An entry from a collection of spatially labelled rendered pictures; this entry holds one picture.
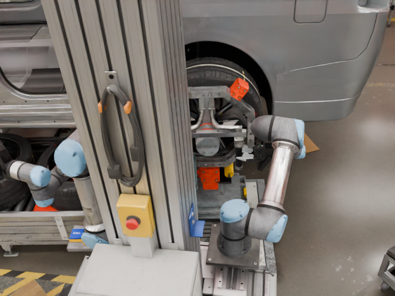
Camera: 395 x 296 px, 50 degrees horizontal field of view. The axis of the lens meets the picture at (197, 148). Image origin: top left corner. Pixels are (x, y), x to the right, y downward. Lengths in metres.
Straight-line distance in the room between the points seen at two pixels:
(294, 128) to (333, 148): 2.00
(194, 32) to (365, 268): 1.79
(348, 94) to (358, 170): 1.05
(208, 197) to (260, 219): 1.27
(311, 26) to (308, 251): 1.44
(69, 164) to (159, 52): 0.67
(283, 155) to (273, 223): 0.29
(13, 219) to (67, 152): 1.53
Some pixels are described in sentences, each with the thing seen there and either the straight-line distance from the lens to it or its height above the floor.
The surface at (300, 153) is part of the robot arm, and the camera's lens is 2.31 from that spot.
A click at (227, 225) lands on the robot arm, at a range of 1.74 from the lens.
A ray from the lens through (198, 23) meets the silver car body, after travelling 2.40.
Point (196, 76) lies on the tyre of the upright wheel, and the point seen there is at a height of 1.17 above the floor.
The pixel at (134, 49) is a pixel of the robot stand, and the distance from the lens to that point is 0.96.
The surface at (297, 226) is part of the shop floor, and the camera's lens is 3.10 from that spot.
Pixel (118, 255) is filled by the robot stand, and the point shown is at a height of 1.23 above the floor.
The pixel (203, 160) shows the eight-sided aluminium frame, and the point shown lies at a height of 0.62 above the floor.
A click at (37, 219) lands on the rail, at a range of 2.88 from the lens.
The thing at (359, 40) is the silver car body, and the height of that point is 1.28.
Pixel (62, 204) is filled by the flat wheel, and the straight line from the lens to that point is 2.92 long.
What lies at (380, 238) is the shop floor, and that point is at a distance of 3.16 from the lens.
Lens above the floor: 2.29
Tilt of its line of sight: 38 degrees down
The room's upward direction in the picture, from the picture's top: 4 degrees counter-clockwise
